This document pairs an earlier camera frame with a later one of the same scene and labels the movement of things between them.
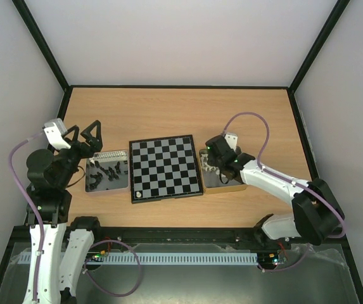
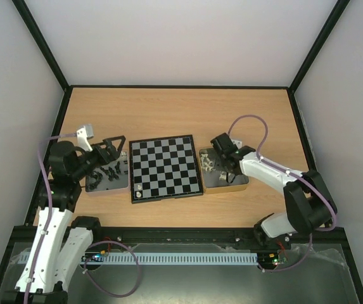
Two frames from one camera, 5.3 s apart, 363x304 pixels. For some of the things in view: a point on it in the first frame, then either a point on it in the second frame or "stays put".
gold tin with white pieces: [211, 179] stays put
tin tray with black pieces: [107, 170] stays put
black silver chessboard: [164, 168] stays put
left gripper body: [85, 152] -> [83, 171]
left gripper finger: [97, 141] -> [114, 146]
